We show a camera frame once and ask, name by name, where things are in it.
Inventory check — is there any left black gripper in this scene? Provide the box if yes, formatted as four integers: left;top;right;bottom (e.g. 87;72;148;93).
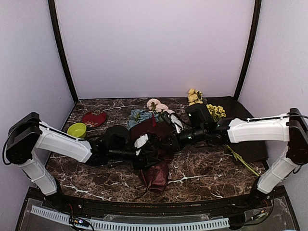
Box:
109;146;161;170

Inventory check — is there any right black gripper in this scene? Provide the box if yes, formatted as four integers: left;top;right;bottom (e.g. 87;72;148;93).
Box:
158;125;206;152

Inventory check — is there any red wrapping paper sheet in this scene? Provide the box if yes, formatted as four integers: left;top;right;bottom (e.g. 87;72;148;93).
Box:
129;114;173;193

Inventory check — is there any pink fake rose bunch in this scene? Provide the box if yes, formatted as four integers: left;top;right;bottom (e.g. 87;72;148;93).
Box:
146;98;175;114

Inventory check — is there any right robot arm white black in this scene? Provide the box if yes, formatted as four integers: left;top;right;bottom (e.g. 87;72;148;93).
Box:
162;108;308;209

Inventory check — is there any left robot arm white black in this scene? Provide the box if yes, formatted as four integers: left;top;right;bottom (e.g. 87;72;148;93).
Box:
2;112;159;210

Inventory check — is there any yellow fake flower bunch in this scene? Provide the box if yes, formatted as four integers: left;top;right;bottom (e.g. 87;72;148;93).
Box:
188;88;259;177

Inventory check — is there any red embroidered round pouch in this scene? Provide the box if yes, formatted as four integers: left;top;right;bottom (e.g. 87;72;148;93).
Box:
81;110;107;128

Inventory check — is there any green plastic bowl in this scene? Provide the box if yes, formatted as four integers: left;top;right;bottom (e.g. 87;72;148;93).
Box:
67;123;87;138

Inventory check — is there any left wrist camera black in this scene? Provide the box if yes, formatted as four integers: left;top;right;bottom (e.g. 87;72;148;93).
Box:
103;125;161;156

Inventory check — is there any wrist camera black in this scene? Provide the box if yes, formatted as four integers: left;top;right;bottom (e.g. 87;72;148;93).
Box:
158;103;215;133
103;125;161;156

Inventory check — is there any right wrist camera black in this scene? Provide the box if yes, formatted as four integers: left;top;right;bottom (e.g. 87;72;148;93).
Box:
158;103;215;133

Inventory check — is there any white cable duct strip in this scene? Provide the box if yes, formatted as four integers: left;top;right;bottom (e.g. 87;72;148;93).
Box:
30;205;230;231

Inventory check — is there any black front table rail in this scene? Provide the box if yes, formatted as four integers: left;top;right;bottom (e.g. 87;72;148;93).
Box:
26;187;287;219

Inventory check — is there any right black frame post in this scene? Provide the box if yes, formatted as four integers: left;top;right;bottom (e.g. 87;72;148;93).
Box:
233;0;262;101

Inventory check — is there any black frame post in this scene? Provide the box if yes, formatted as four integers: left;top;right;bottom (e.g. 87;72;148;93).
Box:
48;0;79;104
233;0;262;101

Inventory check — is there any left black frame post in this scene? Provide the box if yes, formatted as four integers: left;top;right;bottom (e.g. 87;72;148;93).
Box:
48;0;79;104

